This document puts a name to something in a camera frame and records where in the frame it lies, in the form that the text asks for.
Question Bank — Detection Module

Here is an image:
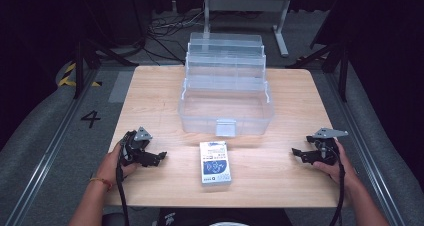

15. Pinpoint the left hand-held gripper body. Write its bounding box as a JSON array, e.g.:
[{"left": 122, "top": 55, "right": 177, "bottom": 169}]
[{"left": 119, "top": 126, "right": 158, "bottom": 168}]

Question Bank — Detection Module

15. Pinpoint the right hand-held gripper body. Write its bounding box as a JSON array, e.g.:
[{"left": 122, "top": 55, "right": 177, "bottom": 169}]
[{"left": 305, "top": 128, "right": 349, "bottom": 166}]

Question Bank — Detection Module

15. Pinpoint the white and blue medicine box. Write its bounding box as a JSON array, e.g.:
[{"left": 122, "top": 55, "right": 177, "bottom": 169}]
[{"left": 199, "top": 140, "right": 233, "bottom": 186}]

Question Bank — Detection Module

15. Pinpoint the clear plastic storage box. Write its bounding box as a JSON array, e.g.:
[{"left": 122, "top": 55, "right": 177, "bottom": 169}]
[{"left": 178, "top": 31, "right": 276, "bottom": 137}]

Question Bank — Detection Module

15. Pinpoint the person's right hand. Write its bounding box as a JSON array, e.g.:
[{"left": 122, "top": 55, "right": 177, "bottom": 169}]
[{"left": 313, "top": 139, "right": 360, "bottom": 189}]

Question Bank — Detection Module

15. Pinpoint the person's left hand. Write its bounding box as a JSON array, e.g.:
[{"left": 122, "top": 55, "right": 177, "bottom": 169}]
[{"left": 96, "top": 142, "right": 140, "bottom": 187}]

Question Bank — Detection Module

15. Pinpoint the black tripod stand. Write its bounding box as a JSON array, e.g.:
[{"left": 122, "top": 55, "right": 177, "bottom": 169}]
[
  {"left": 285, "top": 41, "right": 350, "bottom": 103},
  {"left": 73, "top": 38, "right": 140, "bottom": 100}
]

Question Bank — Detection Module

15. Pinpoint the person's black clothing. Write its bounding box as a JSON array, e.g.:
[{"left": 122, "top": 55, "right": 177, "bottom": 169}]
[{"left": 155, "top": 207, "right": 295, "bottom": 226}]

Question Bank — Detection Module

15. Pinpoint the yellow and black floor tape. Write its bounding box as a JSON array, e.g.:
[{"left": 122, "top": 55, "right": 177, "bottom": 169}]
[{"left": 57, "top": 61, "right": 103, "bottom": 88}]

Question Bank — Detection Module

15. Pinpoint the grey metal stand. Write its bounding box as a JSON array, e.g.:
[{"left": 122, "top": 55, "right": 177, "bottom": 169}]
[{"left": 203, "top": 0, "right": 294, "bottom": 58}]

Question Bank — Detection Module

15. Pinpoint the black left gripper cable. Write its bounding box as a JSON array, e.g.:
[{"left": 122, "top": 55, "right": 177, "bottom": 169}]
[{"left": 115, "top": 132, "right": 132, "bottom": 226}]

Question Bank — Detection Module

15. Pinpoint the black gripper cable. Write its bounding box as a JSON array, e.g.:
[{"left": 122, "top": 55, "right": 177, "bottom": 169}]
[
  {"left": 115, "top": 132, "right": 132, "bottom": 226},
  {"left": 328, "top": 145, "right": 347, "bottom": 226}
]

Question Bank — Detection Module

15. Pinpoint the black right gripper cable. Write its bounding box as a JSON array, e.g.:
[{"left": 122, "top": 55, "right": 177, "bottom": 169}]
[{"left": 328, "top": 145, "right": 347, "bottom": 226}]

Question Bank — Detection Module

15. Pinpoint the orange wrist bracelet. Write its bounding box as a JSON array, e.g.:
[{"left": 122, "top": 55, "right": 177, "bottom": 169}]
[{"left": 88, "top": 176, "right": 114, "bottom": 191}]

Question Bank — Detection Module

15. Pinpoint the bundle of black floor cables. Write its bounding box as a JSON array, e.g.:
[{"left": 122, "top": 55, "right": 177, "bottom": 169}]
[{"left": 145, "top": 8, "right": 208, "bottom": 66}]

